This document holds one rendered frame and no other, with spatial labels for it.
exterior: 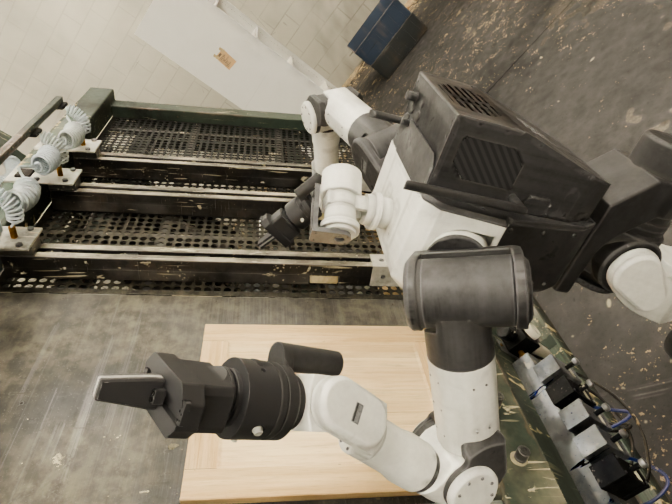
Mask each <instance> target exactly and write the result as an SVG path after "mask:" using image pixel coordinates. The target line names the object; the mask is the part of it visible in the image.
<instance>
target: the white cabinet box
mask: <svg viewBox="0 0 672 504"><path fill-rule="evenodd" d="M134 34H135V35H136V36H138V37H139V38H141V39H142V40H143V41H145V42H146V43H148V44H149V45H151V46H152V47H153V48H155V49H156V50H158V51H159V52H161V53H162V54H163V55H165V56H166V57H168V58H169V59H171V60H172V61H174V62H175V63H176V64H178V65H179V66H181V67H182V68H184V69H185V70H186V71H188V72H189V73H191V74H192V75H194V76H195V77H196V78H198V79H199V80H201V81H202V82H204V83H205V84H207V85H208V86H209V87H211V88H212V89H214V90H215V91H217V92H218V93H219V94H221V95H222V96H224V97H225V98H227V99H228V100H229V101H231V102H232V103H234V104H235V105H237V106H238V107H239V108H241V109H242V110H250V111H264V112H277V113H290V114H301V106H302V104H303V102H304V101H306V100H307V98H308V96H309V95H312V94H316V95H320V94H323V92H324V91H327V90H332V89H336V87H335V86H334V85H333V84H331V83H330V82H329V81H328V80H326V79H325V78H324V77H323V76H321V75H320V74H319V73H318V72H316V71H315V70H314V69H313V68H311V67H310V66H309V65H307V64H306V63H305V62H304V61H302V60H301V59H300V58H299V57H297V56H296V55H295V54H294V53H292V52H291V51H290V50H289V49H287V48H286V47H285V46H284V45H282V44H281V43H280V42H279V41H277V40H276V39H275V38H274V37H272V36H271V35H270V34H269V33H267V32H266V31H265V30H263V29H262V28H261V27H260V26H258V25H257V24H256V23H255V22H253V21H252V20H251V19H250V18H248V17H247V16H246V15H245V14H243V13H242V12H241V11H240V10H238V9H237V8H236V7H235V6H233V5H232V4H231V3H230V2H228V1H227V0H153V1H152V3H151V5H150V6H149V8H148V10H147V12H146V13H145V15H144V17H143V19H142V21H141V22H140V24H139V26H138V28H137V29H136V31H135V33H134Z"/></svg>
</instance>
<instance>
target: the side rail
mask: <svg viewBox="0 0 672 504"><path fill-rule="evenodd" d="M111 107H112V110H113V115H112V116H113V117H122V118H136V119H150V120H164V121H178V122H192V123H206V124H220V125H234V126H248V127H262V128H276V129H290V130H304V131H307V130H306V129H305V127H304V124H303V121H302V116H301V114H290V113H277V112H264V111H250V110H237V109H224V108H211V107H198V106H185V105H172V104H159V103H146V102H133V101H120V100H116V101H115V102H114V104H113V105H112V106H111Z"/></svg>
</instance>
